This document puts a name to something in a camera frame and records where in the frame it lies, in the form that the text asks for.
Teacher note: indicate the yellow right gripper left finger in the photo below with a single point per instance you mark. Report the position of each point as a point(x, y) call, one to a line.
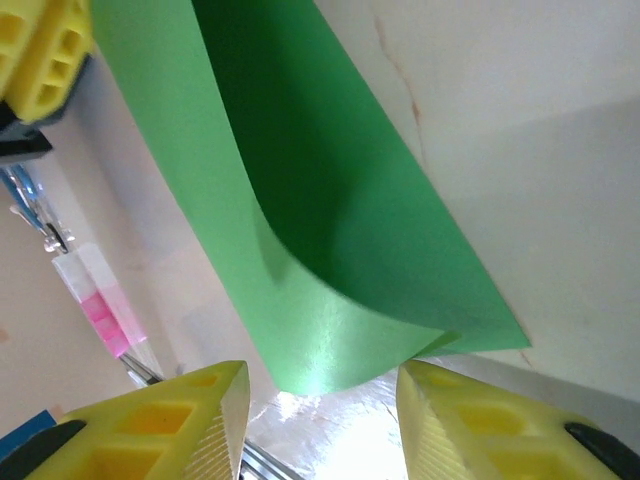
point(150, 435)

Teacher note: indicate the green paper sheet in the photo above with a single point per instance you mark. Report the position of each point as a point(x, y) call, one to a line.
point(300, 200)

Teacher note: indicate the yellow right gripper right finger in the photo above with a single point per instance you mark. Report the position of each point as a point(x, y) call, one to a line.
point(490, 440)

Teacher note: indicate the aluminium mounting rail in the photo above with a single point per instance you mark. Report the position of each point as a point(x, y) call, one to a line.
point(260, 457)

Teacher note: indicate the pink translucent plastic box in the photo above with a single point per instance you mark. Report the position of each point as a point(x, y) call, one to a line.
point(107, 315)

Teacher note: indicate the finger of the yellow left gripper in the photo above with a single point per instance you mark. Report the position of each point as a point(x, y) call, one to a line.
point(12, 50)
point(55, 65)

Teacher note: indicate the blue tube stethoscope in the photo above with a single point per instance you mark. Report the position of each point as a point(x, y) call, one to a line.
point(25, 200)

